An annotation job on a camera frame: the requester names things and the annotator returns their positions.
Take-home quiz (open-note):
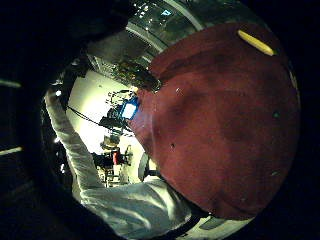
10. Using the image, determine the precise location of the dark patterned object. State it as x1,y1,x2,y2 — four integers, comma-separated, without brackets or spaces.
111,59,163,93

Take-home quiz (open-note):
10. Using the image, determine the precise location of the monitor with blue screen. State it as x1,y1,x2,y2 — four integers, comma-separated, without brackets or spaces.
119,97,141,121

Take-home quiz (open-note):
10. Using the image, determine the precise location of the red object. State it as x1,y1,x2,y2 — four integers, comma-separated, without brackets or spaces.
112,149,122,167

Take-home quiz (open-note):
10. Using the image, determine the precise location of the dark equipment rack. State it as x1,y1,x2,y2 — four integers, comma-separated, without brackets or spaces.
91,150,134,188

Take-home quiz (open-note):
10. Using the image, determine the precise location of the person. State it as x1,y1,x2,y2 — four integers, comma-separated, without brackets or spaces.
44,87,205,240

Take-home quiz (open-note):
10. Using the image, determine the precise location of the yellow oblong object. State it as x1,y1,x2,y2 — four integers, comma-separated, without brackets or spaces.
236,29,277,57

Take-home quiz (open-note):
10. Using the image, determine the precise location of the thin black cable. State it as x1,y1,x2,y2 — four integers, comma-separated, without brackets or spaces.
66,105,134,133

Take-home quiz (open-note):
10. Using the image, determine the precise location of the black camera rig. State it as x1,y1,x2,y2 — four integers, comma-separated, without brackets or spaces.
98,105,134,136

